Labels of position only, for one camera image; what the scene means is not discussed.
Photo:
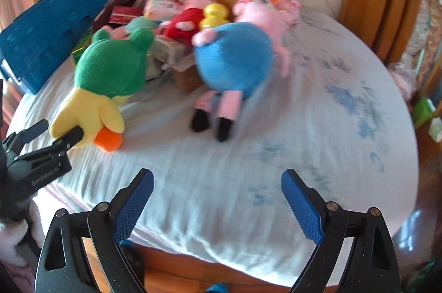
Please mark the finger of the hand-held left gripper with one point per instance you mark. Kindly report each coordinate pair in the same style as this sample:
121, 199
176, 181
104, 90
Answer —
29, 135
58, 148

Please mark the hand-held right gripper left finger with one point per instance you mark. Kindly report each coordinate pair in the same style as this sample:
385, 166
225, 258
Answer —
134, 206

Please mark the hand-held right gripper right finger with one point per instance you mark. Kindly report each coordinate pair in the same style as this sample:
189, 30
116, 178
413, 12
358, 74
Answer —
304, 206

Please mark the green and yellow duck plush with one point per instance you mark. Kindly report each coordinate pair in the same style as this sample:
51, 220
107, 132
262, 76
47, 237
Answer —
110, 65

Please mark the blue plastic crate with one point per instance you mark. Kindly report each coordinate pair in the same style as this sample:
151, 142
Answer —
45, 34

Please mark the wooden desk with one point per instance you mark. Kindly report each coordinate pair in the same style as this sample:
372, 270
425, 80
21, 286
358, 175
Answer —
172, 267

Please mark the white tablecloth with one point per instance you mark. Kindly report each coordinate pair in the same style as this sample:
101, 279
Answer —
310, 123

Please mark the brown cardboard box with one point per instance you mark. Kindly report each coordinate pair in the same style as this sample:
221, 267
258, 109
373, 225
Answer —
186, 78

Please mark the dark maroon bag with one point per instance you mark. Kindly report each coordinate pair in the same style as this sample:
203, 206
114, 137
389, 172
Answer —
103, 11

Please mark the beige box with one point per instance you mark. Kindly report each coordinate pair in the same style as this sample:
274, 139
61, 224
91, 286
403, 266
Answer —
169, 49

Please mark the teal plush toy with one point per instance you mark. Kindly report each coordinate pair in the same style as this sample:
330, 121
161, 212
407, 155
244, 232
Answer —
143, 25

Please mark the red box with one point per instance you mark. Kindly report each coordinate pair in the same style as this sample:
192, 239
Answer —
126, 13

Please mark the bright green box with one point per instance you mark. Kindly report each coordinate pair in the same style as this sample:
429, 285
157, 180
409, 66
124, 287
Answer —
423, 111

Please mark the white tissue pack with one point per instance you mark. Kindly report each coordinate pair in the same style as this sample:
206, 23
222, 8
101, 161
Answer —
435, 130

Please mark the pig plush blue shirt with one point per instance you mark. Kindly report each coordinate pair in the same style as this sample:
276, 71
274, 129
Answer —
234, 61

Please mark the pale pastel box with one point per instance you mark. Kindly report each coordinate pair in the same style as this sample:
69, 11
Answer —
162, 8

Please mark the pig plush red dress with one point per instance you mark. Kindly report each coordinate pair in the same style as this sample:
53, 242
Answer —
183, 21

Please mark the yellow duck toy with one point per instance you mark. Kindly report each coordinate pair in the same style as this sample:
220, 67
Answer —
214, 15

